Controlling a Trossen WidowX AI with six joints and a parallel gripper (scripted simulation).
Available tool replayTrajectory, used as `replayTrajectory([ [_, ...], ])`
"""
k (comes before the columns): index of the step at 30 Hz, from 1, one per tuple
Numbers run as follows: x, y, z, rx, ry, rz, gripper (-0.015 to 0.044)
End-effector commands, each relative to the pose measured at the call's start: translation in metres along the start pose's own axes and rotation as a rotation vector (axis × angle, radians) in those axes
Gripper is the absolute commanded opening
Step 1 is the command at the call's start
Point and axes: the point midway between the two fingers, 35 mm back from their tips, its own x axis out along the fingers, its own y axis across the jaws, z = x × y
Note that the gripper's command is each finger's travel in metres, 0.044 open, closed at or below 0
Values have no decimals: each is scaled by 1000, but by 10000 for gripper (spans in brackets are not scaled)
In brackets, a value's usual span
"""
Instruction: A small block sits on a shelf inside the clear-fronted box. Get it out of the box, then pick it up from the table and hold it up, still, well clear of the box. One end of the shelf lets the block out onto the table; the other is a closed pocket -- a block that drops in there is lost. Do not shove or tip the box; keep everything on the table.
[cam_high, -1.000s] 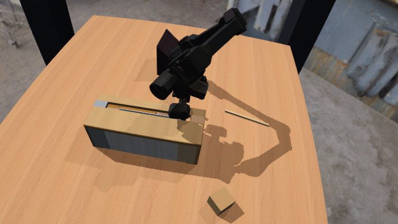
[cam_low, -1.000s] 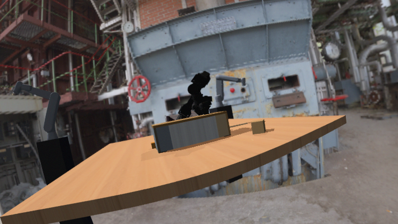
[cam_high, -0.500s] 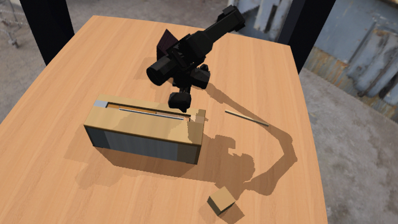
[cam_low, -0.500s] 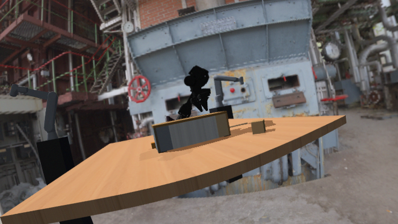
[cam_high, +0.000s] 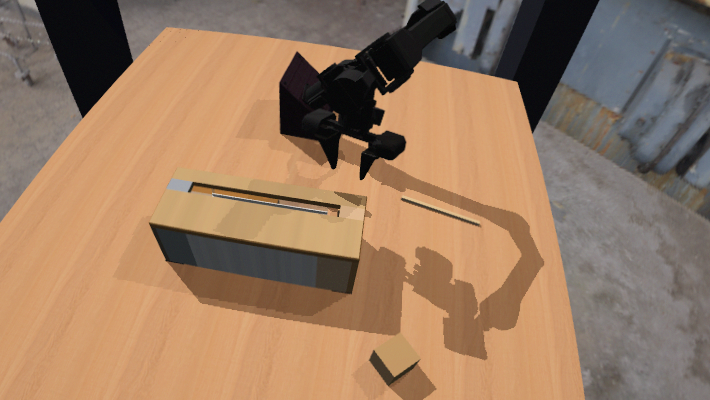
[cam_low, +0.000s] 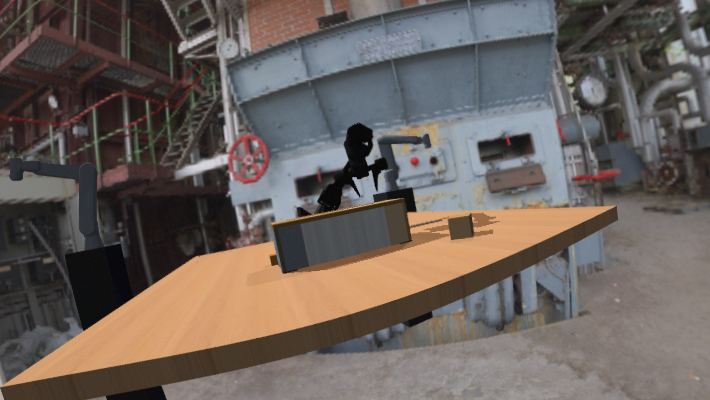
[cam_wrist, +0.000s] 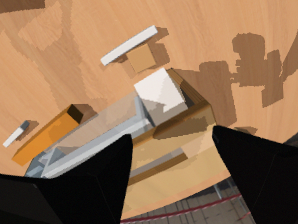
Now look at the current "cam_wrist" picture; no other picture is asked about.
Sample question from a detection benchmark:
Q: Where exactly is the brown block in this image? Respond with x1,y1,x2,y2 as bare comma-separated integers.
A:
125,41,156,75

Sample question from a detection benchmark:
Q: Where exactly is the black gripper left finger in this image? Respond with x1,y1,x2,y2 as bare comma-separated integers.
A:
0,133,133,224

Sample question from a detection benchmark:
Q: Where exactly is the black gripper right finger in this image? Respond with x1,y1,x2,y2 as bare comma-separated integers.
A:
212,125,298,224

